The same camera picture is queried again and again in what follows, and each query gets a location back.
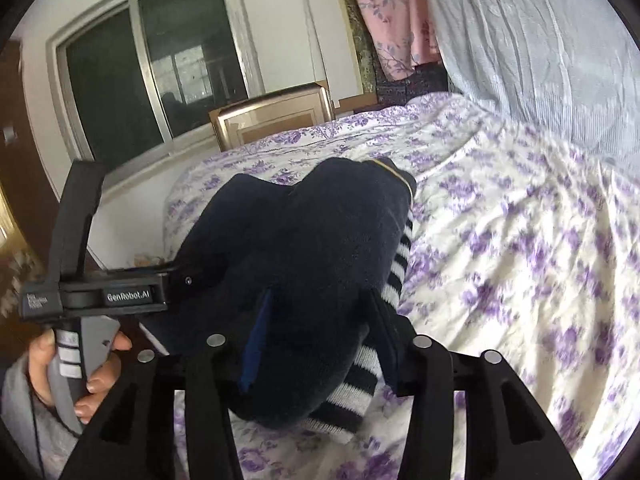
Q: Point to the sliding glass window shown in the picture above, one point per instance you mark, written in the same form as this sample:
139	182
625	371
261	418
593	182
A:
125	75

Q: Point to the person's left hand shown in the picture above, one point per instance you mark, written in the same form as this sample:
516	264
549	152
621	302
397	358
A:
105	377

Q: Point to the white wall conduit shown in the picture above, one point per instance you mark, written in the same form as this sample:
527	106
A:
312	35

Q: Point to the person's left forearm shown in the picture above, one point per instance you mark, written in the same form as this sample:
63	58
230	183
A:
25	420

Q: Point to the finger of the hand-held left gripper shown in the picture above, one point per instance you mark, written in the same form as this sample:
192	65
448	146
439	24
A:
182	280

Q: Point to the black white striped garment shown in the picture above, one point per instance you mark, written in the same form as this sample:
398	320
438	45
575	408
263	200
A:
350	395

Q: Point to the dark patterned cloth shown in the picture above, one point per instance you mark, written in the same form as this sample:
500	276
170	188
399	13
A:
410	82

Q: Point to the white lace cover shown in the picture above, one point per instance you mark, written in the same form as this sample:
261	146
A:
525	35

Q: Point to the golden framed panel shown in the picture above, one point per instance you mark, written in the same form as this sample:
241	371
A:
270	115

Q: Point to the brown wooden door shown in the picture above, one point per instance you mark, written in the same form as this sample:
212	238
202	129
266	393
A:
20	135

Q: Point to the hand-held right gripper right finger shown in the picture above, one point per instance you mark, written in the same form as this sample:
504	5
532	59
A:
387	345

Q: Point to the pink floral cloth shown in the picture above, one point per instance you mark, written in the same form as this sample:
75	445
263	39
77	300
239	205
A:
390	10

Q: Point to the navy knit cardigan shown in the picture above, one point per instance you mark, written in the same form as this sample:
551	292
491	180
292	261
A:
310	260

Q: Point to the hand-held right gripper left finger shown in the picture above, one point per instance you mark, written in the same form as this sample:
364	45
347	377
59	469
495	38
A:
255	350

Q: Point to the green patterned panel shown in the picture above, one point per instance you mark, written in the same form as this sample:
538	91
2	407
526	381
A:
357	45

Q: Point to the purple floral bedsheet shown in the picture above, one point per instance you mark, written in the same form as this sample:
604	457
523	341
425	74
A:
500	260

